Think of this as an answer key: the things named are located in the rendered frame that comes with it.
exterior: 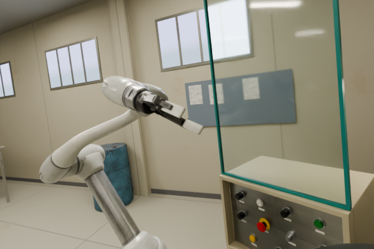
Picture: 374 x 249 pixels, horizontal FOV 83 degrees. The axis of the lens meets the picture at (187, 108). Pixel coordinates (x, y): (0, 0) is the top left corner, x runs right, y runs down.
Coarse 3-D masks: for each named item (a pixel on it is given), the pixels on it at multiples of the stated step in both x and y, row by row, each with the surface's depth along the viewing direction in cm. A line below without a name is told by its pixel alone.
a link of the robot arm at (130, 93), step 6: (132, 84) 73; (138, 84) 74; (126, 90) 72; (132, 90) 71; (138, 90) 70; (144, 90) 72; (126, 96) 71; (132, 96) 70; (126, 102) 71; (132, 102) 70; (132, 108) 71
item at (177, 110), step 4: (172, 104) 57; (176, 104) 57; (164, 108) 58; (172, 108) 57; (176, 108) 56; (180, 108) 56; (184, 108) 55; (168, 112) 57; (172, 112) 56; (176, 112) 56; (180, 112) 55; (176, 116) 55; (180, 116) 55
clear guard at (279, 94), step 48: (240, 0) 90; (288, 0) 75; (336, 0) 64; (240, 48) 93; (288, 48) 77; (336, 48) 65; (240, 96) 96; (288, 96) 79; (336, 96) 68; (240, 144) 99; (288, 144) 82; (336, 144) 69; (288, 192) 83; (336, 192) 71
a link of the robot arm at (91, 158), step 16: (80, 160) 106; (96, 160) 112; (80, 176) 108; (96, 176) 109; (96, 192) 106; (112, 192) 109; (112, 208) 105; (112, 224) 104; (128, 224) 104; (128, 240) 102; (144, 240) 102; (160, 240) 110
